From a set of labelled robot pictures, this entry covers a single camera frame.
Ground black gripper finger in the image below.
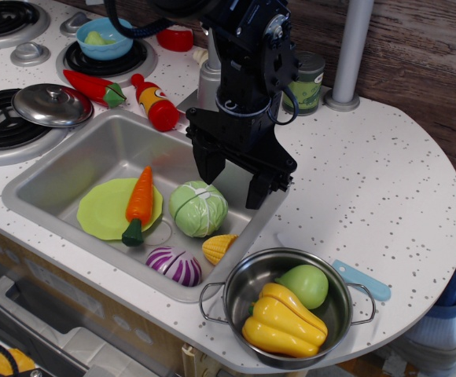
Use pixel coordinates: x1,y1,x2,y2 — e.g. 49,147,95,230
245,171,275,210
192,139,226,184

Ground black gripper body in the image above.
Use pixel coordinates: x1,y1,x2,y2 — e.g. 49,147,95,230
186,93,297,191

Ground orange toy carrot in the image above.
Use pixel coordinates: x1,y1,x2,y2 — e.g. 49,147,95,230
122,166,153,247

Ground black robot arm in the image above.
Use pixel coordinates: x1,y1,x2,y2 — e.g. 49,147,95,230
150,1,300,210

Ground light green plate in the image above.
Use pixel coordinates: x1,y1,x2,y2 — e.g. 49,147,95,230
77,178,163,241

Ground green toy cabbage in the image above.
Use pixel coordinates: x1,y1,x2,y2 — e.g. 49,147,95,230
168,181,228,238

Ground grey toy faucet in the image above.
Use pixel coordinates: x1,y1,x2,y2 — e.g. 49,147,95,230
178,29,221,113

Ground red toy ketchup bottle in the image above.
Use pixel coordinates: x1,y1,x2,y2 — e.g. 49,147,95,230
131,74,180,132

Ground green labelled toy can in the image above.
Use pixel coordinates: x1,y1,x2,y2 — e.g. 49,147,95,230
289,51,325,116

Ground yellow toy corn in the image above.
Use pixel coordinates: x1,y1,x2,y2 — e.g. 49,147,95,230
202,234,238,265

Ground white toy mushroom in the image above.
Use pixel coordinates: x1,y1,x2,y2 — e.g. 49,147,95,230
193,49,209,67

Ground steel sink basin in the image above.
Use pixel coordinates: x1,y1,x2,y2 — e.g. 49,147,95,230
2,110,286,302

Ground grey vertical pole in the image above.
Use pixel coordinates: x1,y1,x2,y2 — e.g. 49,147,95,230
324,0,374,112

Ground purple toy onion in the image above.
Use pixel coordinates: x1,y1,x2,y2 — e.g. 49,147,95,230
145,246,202,287

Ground green toy pear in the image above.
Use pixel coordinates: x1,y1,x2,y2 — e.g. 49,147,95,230
275,265,329,309

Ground red toy chili pepper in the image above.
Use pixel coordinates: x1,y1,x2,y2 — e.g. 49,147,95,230
63,69,127,108

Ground yellow toy bell pepper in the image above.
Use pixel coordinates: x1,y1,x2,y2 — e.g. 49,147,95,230
241,283,329,358

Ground light blue toy knife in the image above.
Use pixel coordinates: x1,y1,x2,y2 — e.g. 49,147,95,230
333,260,392,302

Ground blue bowl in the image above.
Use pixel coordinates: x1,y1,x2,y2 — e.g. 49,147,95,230
75,17,134,61

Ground steel pot lid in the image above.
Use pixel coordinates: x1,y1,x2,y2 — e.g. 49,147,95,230
11,83,94,128

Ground black burner under bowl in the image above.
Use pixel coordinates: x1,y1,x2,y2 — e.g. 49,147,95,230
56,40,158,87

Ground green toy vegetable in bowl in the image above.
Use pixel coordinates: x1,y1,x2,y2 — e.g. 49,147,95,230
83,31,116,46

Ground grey back stove knob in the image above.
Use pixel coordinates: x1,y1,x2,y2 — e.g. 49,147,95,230
60,12,91,38

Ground grey stove knob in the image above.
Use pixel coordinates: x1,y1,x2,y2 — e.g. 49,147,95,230
60,12,91,38
10,42,50,67

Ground black front left burner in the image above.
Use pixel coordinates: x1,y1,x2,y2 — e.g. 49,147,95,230
0,89,68,167

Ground toy oven door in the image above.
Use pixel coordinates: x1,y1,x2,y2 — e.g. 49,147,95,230
0,258,184,376

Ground grey shoe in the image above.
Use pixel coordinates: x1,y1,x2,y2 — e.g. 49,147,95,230
388,335,456,375

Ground black back left burner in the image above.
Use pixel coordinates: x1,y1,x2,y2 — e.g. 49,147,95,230
0,1,50,49

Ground steel pot with handles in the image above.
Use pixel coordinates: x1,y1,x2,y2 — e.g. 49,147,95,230
214,247,356,370

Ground black cable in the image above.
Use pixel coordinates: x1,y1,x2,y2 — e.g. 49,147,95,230
102,0,182,39

